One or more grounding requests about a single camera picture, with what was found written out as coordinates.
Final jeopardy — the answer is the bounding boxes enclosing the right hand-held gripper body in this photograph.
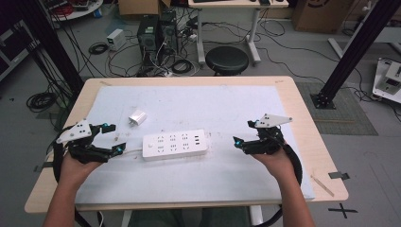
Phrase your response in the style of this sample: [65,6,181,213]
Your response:
[244,113,293,156]

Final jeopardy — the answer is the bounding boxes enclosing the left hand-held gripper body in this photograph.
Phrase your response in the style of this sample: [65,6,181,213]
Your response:
[56,118,112,165]

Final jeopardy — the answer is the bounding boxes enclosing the person's right hand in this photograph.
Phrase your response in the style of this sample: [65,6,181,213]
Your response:
[251,145,299,187]

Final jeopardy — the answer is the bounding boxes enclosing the person's left hand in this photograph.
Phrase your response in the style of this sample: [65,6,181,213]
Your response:
[59,151,105,191]

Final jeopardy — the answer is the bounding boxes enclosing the white charger plug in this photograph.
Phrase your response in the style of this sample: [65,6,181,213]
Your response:
[128,109,148,128]

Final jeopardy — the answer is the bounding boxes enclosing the white power strip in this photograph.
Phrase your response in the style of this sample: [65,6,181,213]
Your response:
[142,129,209,162]

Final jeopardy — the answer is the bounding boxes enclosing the pale blue table mat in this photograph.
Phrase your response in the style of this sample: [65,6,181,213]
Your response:
[75,84,316,206]

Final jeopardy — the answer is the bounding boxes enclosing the black round stool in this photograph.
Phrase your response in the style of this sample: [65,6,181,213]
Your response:
[204,45,251,77]

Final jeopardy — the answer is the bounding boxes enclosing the thin wooden stick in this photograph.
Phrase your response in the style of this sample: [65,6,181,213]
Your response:
[309,174,336,198]

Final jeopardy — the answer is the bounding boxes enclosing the grey tape strip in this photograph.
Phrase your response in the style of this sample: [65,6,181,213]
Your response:
[327,171,351,181]

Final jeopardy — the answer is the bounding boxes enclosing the person's dark pants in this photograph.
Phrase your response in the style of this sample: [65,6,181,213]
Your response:
[127,206,252,227]

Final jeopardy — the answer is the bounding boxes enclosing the grey floor mat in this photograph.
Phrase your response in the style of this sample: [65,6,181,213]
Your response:
[295,81,379,137]

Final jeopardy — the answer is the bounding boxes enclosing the white power supply box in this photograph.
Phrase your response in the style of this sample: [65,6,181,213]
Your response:
[106,28,128,52]

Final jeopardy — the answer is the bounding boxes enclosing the black metal stand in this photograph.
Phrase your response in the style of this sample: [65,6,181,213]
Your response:
[309,0,401,111]
[12,0,85,96]

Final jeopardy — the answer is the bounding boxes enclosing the black computer tower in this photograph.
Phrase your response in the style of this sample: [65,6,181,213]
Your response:
[136,14,162,68]

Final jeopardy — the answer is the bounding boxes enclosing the black tape cross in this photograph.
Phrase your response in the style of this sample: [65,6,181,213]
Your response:
[327,202,359,219]

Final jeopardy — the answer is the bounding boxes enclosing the grey metal shelf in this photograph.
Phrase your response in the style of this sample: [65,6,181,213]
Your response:
[0,20,40,83]

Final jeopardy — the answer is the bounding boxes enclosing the dark computer tower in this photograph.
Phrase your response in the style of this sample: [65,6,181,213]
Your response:
[160,9,180,55]

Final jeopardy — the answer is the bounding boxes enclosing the white desk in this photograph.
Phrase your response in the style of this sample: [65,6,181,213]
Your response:
[187,0,290,66]

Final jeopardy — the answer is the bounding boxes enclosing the round white table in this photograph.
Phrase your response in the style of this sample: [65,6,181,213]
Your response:
[40,0,105,23]

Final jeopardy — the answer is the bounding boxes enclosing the small cardboard box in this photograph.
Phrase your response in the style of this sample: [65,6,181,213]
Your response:
[117,0,171,17]

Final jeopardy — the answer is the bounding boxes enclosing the large cardboard box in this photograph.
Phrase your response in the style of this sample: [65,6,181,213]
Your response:
[290,0,357,35]

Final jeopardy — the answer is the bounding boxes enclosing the white machine on floor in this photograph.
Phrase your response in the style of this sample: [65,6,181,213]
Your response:
[371,58,401,105]

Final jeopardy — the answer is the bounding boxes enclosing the white power strip cable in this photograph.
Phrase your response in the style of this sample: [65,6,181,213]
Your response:
[121,147,145,158]

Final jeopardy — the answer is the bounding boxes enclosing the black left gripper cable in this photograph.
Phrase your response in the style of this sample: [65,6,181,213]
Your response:
[46,125,75,184]

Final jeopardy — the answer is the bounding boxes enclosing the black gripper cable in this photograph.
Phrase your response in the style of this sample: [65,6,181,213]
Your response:
[282,143,305,190]
[46,125,75,184]

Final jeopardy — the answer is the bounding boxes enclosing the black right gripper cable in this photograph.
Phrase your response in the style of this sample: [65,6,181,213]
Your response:
[282,143,305,190]

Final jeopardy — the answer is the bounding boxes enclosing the coiled black cable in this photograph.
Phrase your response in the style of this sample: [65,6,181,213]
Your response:
[171,59,194,76]
[26,91,59,114]
[87,42,110,56]

